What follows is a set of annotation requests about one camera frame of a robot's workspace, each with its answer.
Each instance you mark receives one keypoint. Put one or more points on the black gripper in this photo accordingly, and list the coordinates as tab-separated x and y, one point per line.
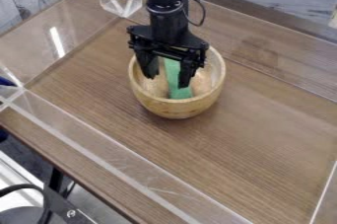
166	38

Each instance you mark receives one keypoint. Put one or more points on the green rectangular block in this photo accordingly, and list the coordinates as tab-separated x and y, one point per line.
175	92

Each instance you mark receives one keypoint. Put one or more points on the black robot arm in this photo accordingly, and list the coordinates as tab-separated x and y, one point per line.
166	38

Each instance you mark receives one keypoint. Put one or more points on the brown wooden bowl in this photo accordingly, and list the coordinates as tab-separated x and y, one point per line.
205	84

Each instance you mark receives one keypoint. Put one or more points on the blue object at edge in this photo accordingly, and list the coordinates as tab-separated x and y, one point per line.
5	82

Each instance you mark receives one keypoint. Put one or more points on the black metal table leg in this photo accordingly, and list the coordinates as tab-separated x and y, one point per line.
56	180

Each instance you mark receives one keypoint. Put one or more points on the clear acrylic corner bracket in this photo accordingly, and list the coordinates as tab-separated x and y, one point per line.
122	8

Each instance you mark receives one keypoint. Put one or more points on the clear acrylic tray wall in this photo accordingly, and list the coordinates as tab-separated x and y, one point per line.
251	162

